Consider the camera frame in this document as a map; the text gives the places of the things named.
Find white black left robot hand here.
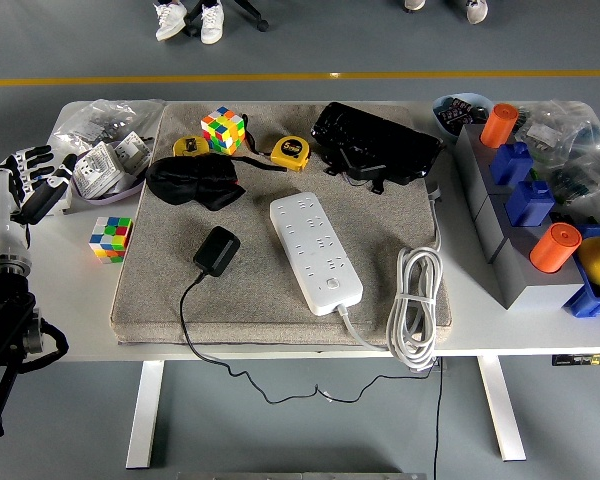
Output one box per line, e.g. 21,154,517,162
0,144,79,264

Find thin black adapter cord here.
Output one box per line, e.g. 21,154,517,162
179,272,437,405

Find black power adapter plug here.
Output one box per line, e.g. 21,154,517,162
192,225,242,277

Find white power strip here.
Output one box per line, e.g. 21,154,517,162
269,191,365,317

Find white circuit breaker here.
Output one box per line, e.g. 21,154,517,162
39,187,74,219

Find purple shallow bowl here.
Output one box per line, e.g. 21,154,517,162
69,141,150,207

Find colourful puzzle cube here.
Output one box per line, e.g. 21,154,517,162
200,105,247,155
88,215,134,265

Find clear bag of screws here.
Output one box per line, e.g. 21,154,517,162
53,98,164,154

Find black fabric pouch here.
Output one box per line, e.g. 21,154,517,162
144,154,247,211

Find yellow tape measure square label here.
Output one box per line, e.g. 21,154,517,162
172,135,211,157

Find white table leg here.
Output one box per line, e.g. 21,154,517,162
125,360,165,470
477,355,527,463

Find yellow tape measure round label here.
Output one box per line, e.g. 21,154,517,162
269,135,311,173

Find black office chair base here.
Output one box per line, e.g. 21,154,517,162
185,0,270,37

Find grey-brown mat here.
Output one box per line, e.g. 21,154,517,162
109,102,452,347

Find black plastic tray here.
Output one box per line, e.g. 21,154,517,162
309,101,445,194

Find light blue bowl of parts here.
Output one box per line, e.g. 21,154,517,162
431,91,495,141

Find orange cylinder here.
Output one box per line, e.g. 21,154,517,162
479,103,520,150
529,222,583,274

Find blue plastic block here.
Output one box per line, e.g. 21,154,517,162
503,180,556,228
488,141,534,187

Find grey block holder box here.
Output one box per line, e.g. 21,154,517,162
453,122,586,312

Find clear bag with white label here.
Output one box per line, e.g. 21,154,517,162
515,99,600,164

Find clear bag of dark parts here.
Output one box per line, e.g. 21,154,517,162
542,147,600,221

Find blue storage bin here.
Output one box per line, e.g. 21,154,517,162
562,223,600,319

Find black table control panel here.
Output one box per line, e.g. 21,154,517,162
552,352,600,367

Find large white wall socket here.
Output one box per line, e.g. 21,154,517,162
73,142,127,199

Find small white wall socket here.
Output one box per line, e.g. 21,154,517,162
113,130,155,175

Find white power strip cable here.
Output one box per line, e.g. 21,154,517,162
335,184,445,372

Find black hanging cable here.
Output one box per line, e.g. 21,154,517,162
432,357,445,480

